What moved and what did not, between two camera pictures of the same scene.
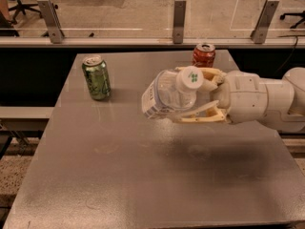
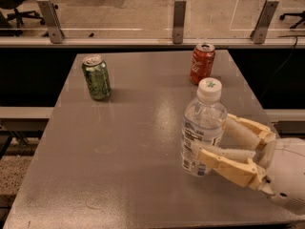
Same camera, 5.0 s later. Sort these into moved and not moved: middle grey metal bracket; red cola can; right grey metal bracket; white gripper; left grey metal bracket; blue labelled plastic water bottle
Moved: blue labelled plastic water bottle; white gripper
Not moved: red cola can; right grey metal bracket; left grey metal bracket; middle grey metal bracket
